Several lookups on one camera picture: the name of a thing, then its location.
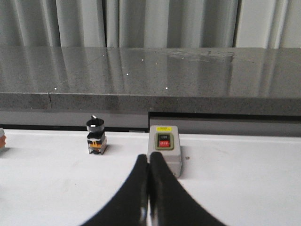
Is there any green push button switch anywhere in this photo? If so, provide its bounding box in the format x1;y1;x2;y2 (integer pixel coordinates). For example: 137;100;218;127
0;128;7;153

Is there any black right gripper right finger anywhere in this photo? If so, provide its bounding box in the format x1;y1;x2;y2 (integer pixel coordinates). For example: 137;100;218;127
149;152;224;226

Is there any grey on-off switch box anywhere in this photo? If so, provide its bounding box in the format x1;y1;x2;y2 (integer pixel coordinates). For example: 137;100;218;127
147;125;182;178

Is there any grey curtain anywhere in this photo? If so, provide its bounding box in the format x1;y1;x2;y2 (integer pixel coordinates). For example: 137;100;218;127
0;0;301;48

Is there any grey stone counter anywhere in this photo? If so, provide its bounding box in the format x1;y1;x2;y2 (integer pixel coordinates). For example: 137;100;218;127
0;46;301;137

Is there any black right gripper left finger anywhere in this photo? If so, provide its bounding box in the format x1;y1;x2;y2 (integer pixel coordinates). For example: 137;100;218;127
83;154;148;226

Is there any black rotary selector switch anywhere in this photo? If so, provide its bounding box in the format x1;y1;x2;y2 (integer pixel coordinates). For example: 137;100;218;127
86;115;107;154

